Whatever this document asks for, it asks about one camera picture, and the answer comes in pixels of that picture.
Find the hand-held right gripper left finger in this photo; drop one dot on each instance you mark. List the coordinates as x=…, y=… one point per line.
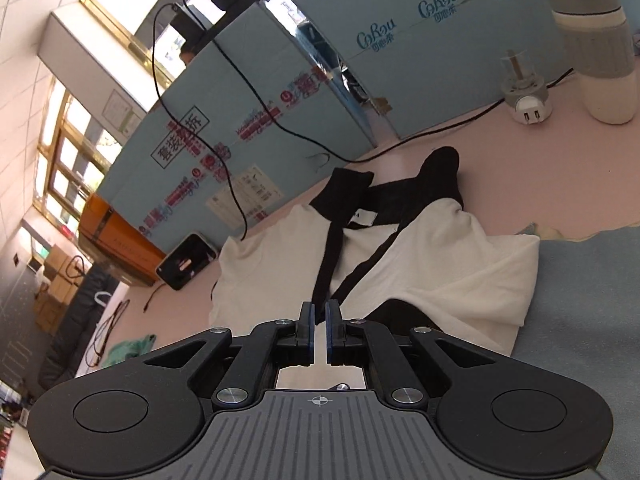
x=307, y=327

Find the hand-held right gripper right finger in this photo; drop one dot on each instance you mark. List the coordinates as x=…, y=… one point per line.
x=334, y=330

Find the white polo shirt black collar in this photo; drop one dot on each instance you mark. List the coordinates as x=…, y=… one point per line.
x=435, y=260

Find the green t-shirt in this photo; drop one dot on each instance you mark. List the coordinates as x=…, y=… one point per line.
x=130, y=350

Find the blue sweater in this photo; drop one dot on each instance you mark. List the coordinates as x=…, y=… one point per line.
x=590, y=335

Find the white smartphone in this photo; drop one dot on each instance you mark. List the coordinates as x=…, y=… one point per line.
x=187, y=260

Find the white bag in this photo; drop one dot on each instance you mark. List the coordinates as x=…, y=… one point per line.
x=102, y=297

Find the orange cardboard box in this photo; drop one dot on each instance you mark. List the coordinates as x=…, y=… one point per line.
x=117, y=235

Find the labelled light blue cardboard box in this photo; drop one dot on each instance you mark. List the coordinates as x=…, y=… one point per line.
x=250, y=110

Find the pallet truck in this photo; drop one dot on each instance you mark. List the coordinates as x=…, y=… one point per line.
x=80, y=266

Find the black leather sofa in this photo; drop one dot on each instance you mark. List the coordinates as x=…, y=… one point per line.
x=65, y=340

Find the stack of cardboard boxes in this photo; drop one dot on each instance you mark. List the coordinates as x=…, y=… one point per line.
x=52, y=285

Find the white plug adapter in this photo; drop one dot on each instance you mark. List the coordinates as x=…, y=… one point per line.
x=527, y=100

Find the plain light blue cardboard box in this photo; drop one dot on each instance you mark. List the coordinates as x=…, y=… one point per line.
x=450, y=50

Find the white tumbler grey sleeve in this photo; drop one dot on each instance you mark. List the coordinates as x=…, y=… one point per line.
x=595, y=55

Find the framed wall notice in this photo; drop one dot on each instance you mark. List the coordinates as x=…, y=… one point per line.
x=122, y=112

